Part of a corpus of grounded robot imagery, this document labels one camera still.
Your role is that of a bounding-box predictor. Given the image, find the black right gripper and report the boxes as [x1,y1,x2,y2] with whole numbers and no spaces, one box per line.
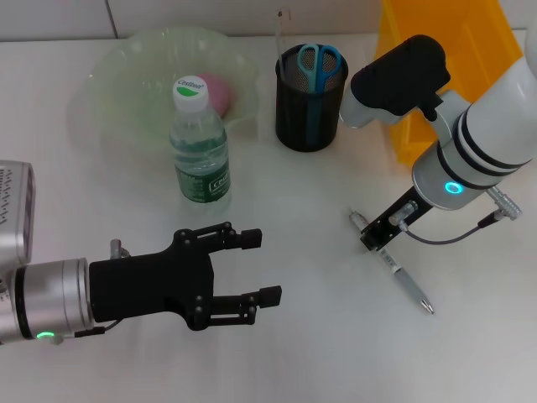
[359,185,435,253]

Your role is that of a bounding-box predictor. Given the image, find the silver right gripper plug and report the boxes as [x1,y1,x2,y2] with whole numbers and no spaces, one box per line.
[388,200,420,228]

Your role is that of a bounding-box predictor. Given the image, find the pink peach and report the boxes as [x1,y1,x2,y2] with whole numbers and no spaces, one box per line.
[197,72,232,119]

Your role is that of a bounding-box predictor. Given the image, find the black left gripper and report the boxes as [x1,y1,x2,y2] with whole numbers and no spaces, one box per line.
[88,222,283,332]

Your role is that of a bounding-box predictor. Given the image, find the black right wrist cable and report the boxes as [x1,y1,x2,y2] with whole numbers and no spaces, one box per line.
[398,187,524,245]

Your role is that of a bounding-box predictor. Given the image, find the yellow plastic storage bin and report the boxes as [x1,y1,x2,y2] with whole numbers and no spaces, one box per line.
[373,0,525,165]

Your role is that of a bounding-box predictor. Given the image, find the black mesh pen holder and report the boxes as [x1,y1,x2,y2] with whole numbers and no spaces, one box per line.
[274,44,350,154]

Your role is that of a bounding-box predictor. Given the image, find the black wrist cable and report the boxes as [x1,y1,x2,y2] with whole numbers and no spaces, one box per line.
[398,187,524,245]
[50,317,126,346]

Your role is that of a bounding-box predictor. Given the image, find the grey grip ballpoint pen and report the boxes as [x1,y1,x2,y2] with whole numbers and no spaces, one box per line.
[347,208,435,316]

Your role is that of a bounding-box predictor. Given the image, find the water bottle green label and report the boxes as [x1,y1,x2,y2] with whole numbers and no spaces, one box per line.
[168,75,233,213]

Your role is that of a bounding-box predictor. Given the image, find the translucent green fruit plate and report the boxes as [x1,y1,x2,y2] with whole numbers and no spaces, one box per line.
[68,25,262,170]

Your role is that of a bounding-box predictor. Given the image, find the blue safety scissors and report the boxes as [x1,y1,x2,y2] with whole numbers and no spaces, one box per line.
[296,43,341,146]

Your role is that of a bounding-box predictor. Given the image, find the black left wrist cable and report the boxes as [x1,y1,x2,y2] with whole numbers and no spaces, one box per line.
[50,317,126,346]

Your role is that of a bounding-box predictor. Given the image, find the transparent plastic ruler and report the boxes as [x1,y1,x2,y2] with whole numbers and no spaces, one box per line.
[274,8,292,81]

